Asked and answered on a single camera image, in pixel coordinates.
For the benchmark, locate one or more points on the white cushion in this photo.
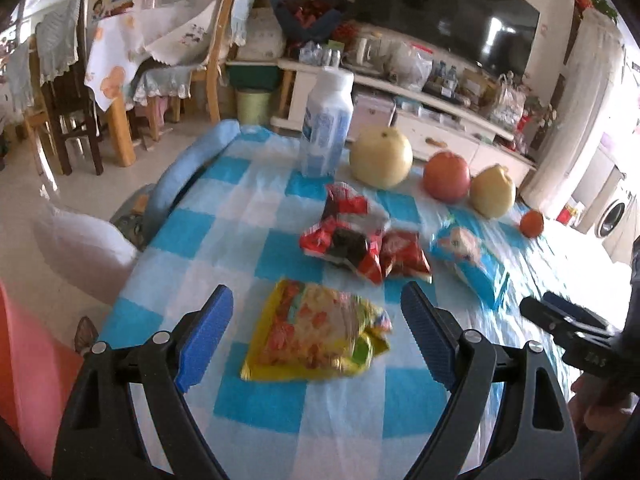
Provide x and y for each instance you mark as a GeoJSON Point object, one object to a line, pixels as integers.
{"type": "Point", "coordinates": [90, 250]}

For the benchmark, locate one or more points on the clear plastic bag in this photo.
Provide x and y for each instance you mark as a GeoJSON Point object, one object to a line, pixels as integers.
{"type": "Point", "coordinates": [410, 67]}

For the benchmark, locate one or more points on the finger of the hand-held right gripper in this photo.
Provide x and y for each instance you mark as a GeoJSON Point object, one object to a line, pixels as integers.
{"type": "Point", "coordinates": [575, 310]}
{"type": "Point", "coordinates": [552, 317]}

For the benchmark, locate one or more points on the small orange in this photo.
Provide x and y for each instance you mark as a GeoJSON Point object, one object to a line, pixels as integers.
{"type": "Point", "coordinates": [531, 223]}

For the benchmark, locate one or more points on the white milk bottle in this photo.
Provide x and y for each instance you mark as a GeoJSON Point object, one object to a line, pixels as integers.
{"type": "Point", "coordinates": [325, 125]}

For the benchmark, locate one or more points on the light wooden chair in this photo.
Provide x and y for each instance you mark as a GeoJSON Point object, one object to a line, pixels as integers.
{"type": "Point", "coordinates": [215, 60]}

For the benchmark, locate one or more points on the white television cabinet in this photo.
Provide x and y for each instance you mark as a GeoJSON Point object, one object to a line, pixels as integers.
{"type": "Point", "coordinates": [415, 120]}

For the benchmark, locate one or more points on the yellow snack bag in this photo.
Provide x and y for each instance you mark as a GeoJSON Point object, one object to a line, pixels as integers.
{"type": "Point", "coordinates": [310, 335]}

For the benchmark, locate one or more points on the patterned seat cushion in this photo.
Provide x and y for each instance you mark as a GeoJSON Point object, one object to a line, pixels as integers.
{"type": "Point", "coordinates": [132, 215]}

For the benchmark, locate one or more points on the red crumpled wrapper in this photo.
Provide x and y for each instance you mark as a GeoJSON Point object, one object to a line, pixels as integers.
{"type": "Point", "coordinates": [350, 202]}

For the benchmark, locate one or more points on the white covered air conditioner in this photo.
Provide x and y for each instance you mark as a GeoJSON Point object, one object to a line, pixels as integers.
{"type": "Point", "coordinates": [580, 110]}

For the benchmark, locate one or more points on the red apple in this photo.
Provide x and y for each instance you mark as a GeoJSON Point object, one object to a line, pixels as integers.
{"type": "Point", "coordinates": [447, 177]}

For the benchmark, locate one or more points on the blue checked tablecloth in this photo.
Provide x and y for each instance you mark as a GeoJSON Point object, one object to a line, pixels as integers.
{"type": "Point", "coordinates": [235, 240]}

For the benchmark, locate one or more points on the red crinkled snack packet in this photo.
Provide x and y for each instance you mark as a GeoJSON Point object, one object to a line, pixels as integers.
{"type": "Point", "coordinates": [405, 255]}

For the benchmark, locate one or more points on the red and black wrapper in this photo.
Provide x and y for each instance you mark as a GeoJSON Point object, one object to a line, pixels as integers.
{"type": "Point", "coordinates": [345, 250]}

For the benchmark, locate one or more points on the dark wooden chair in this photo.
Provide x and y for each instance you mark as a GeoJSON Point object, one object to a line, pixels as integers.
{"type": "Point", "coordinates": [75, 110]}

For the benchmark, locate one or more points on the blue snack packet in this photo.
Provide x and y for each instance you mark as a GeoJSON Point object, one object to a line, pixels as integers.
{"type": "Point", "coordinates": [472, 260]}

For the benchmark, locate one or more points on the pink plastic chair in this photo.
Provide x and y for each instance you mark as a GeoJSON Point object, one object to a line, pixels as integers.
{"type": "Point", "coordinates": [30, 370]}

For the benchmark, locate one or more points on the mesh food cover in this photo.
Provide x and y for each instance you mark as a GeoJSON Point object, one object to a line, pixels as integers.
{"type": "Point", "coordinates": [175, 10]}

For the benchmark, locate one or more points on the green basin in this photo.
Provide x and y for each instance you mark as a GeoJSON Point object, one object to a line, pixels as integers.
{"type": "Point", "coordinates": [252, 77]}

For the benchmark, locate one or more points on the person's right hand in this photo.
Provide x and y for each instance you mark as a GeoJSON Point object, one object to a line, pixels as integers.
{"type": "Point", "coordinates": [600, 412]}

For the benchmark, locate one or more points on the grey lace chair cover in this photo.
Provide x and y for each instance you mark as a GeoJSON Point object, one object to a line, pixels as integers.
{"type": "Point", "coordinates": [60, 35]}

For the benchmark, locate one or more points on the large yellow pear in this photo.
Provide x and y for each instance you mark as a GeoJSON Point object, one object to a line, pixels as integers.
{"type": "Point", "coordinates": [381, 159]}

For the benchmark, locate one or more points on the black television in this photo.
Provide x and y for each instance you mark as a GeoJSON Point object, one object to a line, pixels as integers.
{"type": "Point", "coordinates": [445, 15]}

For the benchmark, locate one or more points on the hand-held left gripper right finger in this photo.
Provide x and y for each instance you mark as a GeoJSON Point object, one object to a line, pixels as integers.
{"type": "Point", "coordinates": [427, 332]}

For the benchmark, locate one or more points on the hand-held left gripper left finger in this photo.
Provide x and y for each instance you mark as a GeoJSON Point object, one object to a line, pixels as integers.
{"type": "Point", "coordinates": [207, 335]}

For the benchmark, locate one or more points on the dining table with floral cloth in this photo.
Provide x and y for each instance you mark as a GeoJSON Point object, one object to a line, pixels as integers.
{"type": "Point", "coordinates": [112, 85]}

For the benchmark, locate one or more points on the white washing machine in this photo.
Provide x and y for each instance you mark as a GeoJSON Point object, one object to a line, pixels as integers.
{"type": "Point", "coordinates": [615, 215]}

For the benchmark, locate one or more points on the dark blue flower bouquet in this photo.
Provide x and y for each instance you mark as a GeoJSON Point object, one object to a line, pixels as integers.
{"type": "Point", "coordinates": [310, 12]}

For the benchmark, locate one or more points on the green waste bin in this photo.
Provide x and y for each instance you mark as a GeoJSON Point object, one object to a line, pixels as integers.
{"type": "Point", "coordinates": [254, 107]}

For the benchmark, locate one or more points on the blue rolled cushion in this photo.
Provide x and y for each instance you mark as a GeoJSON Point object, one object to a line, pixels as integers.
{"type": "Point", "coordinates": [192, 170]}

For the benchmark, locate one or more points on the small yellow pear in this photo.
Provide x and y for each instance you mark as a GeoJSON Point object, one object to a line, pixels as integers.
{"type": "Point", "coordinates": [492, 192]}

